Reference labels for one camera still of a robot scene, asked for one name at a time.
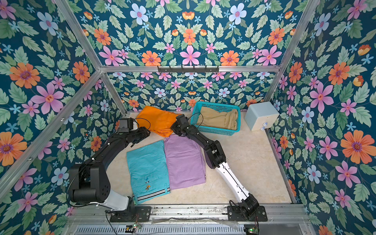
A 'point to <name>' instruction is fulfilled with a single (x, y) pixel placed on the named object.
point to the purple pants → (186, 162)
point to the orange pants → (158, 121)
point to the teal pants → (149, 172)
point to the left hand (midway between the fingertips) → (148, 130)
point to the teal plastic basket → (196, 110)
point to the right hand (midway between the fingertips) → (169, 126)
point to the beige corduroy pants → (226, 119)
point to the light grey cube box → (260, 115)
